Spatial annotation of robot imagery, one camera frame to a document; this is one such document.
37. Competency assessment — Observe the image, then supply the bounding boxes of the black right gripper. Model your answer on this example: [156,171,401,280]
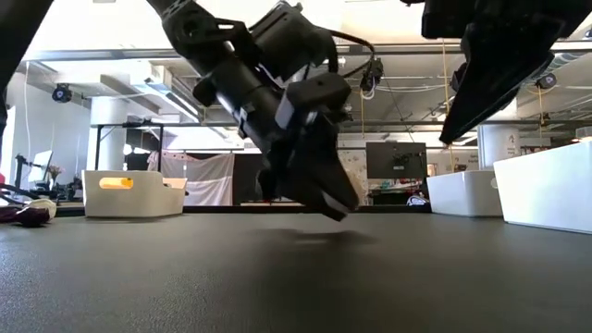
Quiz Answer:
[421,0,592,145]

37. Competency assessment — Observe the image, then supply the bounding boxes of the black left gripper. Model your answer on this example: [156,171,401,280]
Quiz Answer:
[191,57,360,222]

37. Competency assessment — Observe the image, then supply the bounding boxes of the small purple sweet potato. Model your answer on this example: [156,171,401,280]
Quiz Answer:
[0,205,24,224]
[13,206,51,228]

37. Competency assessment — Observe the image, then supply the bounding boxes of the round black hanging reel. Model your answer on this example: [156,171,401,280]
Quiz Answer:
[51,82,74,104]
[537,72,559,91]

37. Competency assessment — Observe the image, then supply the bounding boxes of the white round column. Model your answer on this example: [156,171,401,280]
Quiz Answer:
[477,104,522,172]
[87,96,129,171]

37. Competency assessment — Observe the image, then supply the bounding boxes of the black computer monitor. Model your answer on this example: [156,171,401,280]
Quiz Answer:
[365,142,428,180]

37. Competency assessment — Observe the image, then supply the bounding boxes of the white hanging cloth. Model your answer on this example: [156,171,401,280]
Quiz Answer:
[147,151,236,207]

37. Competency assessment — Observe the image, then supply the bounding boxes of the black table mat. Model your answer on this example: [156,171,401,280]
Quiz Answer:
[0,212,592,333]

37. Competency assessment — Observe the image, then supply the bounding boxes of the white plastic basket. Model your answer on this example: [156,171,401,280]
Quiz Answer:
[492,141,592,235]
[81,169,189,218]
[425,170,505,218]

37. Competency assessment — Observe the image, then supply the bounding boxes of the pink flowers in vase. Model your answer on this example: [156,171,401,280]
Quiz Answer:
[45,165,64,186]

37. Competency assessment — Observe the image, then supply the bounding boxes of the white garlic bulb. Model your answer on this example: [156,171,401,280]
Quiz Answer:
[25,198,58,221]

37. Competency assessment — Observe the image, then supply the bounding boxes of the white computer screen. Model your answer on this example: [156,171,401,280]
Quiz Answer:
[28,150,55,182]

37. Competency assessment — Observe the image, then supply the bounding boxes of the grey overhead frame beam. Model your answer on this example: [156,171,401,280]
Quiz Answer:
[22,41,592,61]

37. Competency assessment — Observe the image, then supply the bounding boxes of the thin yellow hanging cord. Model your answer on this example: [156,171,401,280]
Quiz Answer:
[536,90,546,144]

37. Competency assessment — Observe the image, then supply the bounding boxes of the silver flexible duct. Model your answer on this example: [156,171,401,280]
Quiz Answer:
[552,52,580,71]

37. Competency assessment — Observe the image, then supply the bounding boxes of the long yellow hanging cord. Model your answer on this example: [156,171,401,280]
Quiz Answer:
[441,39,457,173]

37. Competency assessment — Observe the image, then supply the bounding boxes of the black background rig frame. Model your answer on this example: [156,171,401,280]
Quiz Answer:
[90,118,592,209]

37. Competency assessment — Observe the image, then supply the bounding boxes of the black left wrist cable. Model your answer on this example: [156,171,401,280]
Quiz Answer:
[323,28,376,80]

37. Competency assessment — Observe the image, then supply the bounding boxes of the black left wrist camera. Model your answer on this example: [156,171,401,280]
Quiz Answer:
[252,0,339,82]

